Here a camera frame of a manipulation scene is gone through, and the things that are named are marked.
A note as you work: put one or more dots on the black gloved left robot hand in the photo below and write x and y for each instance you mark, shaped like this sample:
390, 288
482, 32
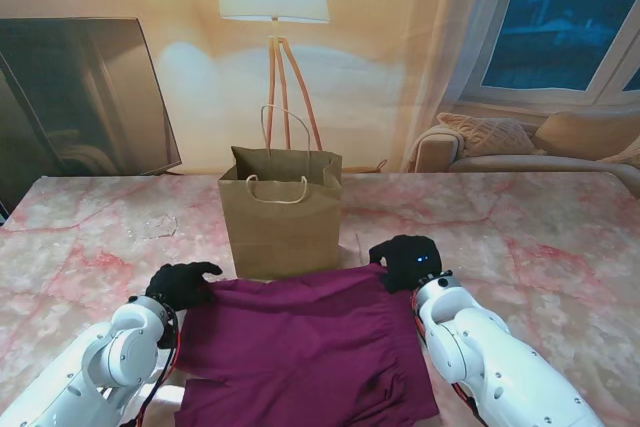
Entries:
182, 287

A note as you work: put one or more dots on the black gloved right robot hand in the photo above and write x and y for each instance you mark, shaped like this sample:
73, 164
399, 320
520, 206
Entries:
407, 262

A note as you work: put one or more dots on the kraft paper bag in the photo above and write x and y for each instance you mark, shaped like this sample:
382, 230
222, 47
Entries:
285, 237

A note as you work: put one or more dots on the magenta shorts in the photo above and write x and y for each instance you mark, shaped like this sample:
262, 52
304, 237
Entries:
300, 347

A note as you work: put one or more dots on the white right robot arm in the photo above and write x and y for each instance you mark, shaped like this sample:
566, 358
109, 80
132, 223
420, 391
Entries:
490, 362

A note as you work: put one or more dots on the thin clear stick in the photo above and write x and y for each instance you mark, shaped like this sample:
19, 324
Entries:
358, 246

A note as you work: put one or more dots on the clear plastic film scrap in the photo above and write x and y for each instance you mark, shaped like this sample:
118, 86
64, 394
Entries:
155, 228

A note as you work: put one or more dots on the printed room scene backdrop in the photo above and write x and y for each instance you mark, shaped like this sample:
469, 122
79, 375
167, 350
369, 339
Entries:
375, 47

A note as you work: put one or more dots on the dark grey leaning panel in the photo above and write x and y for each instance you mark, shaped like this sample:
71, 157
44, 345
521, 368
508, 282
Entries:
75, 97

